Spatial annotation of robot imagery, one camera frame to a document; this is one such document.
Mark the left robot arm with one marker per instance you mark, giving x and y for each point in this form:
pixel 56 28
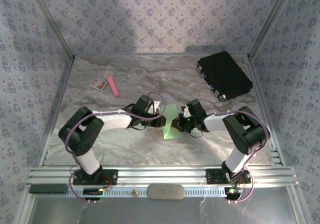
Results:
pixel 86 159

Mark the light green paper sheet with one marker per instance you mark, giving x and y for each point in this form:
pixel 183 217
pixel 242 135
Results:
pixel 170 112

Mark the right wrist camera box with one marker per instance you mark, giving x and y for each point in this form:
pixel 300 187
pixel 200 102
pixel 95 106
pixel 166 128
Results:
pixel 196 109

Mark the aluminium mounting rail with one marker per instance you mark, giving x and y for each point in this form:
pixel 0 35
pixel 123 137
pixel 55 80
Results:
pixel 162 175

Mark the black ribbed hard case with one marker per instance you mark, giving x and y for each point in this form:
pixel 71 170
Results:
pixel 225 74

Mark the pink toy microphone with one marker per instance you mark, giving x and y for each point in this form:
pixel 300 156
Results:
pixel 113 85

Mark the grey oval stone pad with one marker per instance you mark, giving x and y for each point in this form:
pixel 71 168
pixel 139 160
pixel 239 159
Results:
pixel 166 192

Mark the aluminium side rail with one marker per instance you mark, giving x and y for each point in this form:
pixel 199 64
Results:
pixel 56 114
pixel 261 96

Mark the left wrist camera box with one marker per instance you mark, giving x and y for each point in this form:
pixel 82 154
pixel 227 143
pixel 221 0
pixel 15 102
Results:
pixel 145 104

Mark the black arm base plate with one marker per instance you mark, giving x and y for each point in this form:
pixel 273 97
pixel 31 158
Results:
pixel 110 177
pixel 213 176

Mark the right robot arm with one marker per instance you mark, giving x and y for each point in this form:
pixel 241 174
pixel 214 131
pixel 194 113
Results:
pixel 235 159

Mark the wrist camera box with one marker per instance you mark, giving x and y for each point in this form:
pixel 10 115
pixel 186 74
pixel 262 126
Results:
pixel 196 109
pixel 145 104

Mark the aluminium frame post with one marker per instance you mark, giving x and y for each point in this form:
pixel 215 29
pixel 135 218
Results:
pixel 50 19
pixel 272 19

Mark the small card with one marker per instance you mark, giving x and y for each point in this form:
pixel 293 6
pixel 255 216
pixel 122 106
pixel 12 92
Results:
pixel 98 84

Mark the black flat bar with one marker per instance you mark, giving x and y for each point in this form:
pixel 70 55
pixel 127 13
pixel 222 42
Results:
pixel 48 188

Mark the small circuit board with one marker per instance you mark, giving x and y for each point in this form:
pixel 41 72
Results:
pixel 92 191
pixel 233 190

